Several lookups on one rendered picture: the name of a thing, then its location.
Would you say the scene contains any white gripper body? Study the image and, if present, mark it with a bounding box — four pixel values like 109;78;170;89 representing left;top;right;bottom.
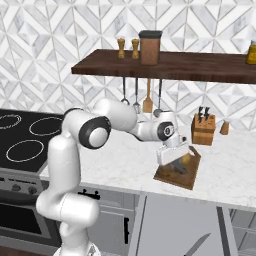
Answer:
156;141;191;167

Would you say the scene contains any brown wooden cutting board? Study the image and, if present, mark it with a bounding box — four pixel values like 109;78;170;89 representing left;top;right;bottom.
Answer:
153;145;202;191

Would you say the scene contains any brown potato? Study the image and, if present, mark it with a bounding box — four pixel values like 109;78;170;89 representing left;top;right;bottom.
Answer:
181;152;196;167

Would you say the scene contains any wooden knife block with knives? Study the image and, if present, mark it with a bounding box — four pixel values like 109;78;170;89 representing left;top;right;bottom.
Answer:
190;106;217;147

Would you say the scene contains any hanging metal ladle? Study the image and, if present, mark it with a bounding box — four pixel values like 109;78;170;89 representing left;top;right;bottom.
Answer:
152;78;165;119

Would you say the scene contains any hanging wooden spatula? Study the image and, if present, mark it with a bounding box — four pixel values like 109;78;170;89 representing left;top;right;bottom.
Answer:
142;78;154;114

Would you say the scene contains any small wooden shaker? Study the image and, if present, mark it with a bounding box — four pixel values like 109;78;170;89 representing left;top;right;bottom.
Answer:
219;119;231;136

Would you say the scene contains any grey drawer front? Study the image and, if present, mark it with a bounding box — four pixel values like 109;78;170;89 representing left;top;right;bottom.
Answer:
77;187;138;210

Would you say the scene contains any hanging metal spoon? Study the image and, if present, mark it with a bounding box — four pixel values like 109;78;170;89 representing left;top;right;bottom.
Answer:
120;77;131;106

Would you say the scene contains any grey kitchen knife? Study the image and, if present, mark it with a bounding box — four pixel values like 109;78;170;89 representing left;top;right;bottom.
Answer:
183;232;212;256

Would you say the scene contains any grey cupboard run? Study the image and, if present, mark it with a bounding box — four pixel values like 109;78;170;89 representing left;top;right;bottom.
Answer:
229;207;256;256

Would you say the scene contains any grey cupboard door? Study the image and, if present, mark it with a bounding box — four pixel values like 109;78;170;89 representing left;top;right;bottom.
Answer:
87;204;135;256

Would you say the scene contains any cork jar with black lid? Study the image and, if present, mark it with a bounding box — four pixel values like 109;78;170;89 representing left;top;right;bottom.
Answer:
138;29;164;66

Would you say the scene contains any wooden pepper shaker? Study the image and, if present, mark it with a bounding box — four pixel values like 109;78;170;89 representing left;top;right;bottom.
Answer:
130;38;141;61

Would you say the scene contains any wooden salt shaker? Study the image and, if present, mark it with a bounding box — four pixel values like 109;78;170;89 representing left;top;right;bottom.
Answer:
116;37;127;60

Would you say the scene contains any yellow bottle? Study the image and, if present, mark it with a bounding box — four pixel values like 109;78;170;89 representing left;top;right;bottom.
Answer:
245;39;256;66

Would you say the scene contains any black hob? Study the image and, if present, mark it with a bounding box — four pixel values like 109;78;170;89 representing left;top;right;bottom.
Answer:
0;108;66;174

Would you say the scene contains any steel oven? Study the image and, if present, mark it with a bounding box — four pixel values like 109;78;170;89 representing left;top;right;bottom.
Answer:
0;167;63;248

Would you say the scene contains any black cupboard door handle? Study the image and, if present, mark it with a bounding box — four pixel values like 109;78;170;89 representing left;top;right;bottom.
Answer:
123;216;131;245

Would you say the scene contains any dark wooden wall shelf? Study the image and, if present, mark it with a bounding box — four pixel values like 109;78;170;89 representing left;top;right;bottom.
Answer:
70;48;256;85

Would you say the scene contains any black drawer handle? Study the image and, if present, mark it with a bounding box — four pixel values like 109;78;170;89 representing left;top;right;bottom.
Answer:
77;188;101;201

